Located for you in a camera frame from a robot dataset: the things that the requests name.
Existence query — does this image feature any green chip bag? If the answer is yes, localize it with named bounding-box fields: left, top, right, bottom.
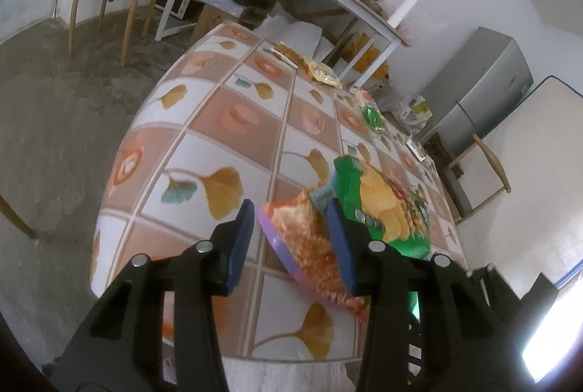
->
left=333, top=156, right=431, bottom=259

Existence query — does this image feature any orange pink snack bag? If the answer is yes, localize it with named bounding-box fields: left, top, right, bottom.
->
left=256, top=184, right=369, bottom=323

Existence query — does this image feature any wooden chair dark seat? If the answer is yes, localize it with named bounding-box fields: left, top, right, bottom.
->
left=437, top=133, right=512, bottom=225

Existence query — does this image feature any white mattress blue trim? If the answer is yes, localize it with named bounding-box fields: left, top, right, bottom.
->
left=458, top=77, right=582, bottom=295

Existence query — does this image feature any small green snack packet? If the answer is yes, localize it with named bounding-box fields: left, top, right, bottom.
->
left=362, top=106, right=386, bottom=133

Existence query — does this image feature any table with patterned tablecloth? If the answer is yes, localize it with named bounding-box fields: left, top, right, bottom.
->
left=90, top=24, right=465, bottom=361

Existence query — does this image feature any grey refrigerator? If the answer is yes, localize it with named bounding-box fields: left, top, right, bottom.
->
left=418, top=27, right=533, bottom=154

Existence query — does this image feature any yellow plastic bag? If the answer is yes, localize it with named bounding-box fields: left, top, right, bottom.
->
left=340, top=31, right=392, bottom=79

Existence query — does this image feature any yellow snack wrapper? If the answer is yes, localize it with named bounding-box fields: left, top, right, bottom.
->
left=300, top=58, right=342, bottom=88

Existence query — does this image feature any white paper towel roll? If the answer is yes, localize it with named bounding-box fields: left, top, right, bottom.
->
left=387, top=0, right=417, bottom=28

